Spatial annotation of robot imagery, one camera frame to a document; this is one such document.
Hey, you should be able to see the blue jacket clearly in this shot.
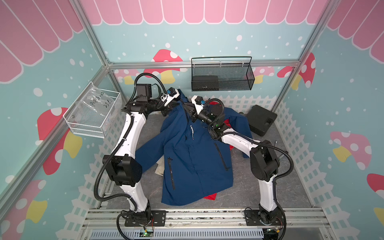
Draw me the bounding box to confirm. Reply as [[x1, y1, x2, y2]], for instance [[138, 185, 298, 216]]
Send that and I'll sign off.
[[136, 105, 234, 206]]

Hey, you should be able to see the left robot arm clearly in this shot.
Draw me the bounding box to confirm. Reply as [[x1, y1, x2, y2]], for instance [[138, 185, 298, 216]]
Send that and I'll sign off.
[[93, 73, 180, 228]]

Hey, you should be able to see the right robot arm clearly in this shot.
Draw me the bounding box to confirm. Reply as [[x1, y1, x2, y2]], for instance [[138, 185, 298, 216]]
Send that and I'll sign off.
[[182, 96, 294, 230]]

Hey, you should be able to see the beige jacket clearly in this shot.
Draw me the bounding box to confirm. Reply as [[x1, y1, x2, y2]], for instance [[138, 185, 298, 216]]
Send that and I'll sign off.
[[155, 156, 165, 176]]

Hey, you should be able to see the red jacket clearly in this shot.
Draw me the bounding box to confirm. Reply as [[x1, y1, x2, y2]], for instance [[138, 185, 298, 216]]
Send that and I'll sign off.
[[204, 102, 234, 201]]

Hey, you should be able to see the black box in basket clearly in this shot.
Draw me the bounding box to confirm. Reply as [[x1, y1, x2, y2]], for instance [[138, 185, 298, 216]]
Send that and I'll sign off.
[[192, 76, 219, 92]]

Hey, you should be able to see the black plastic tool case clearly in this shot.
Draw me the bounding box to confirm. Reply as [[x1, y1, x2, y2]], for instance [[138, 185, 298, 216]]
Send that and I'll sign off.
[[246, 105, 277, 137]]

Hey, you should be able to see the clear plastic bag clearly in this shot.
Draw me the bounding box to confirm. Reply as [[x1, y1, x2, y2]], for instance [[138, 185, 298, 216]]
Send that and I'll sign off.
[[73, 83, 121, 133]]

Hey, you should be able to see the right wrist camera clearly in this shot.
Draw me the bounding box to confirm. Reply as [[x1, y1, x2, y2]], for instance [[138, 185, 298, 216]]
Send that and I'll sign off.
[[191, 96, 205, 114]]

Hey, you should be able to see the black wire mesh basket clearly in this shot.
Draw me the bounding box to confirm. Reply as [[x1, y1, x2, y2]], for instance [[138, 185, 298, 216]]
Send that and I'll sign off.
[[191, 56, 255, 91]]

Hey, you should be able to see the horizontal aluminium frame bar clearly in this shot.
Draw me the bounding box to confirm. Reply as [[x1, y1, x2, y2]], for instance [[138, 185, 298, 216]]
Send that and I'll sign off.
[[109, 59, 300, 70]]

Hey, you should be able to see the white wire basket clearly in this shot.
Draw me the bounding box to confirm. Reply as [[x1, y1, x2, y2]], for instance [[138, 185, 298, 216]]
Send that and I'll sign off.
[[62, 81, 123, 139]]

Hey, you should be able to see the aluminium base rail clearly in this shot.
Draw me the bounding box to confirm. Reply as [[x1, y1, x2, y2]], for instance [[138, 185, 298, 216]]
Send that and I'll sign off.
[[78, 208, 336, 240]]

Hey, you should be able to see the aluminium frame post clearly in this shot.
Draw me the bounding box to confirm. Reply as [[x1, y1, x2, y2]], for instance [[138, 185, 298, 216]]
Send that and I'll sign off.
[[70, 0, 128, 105]]

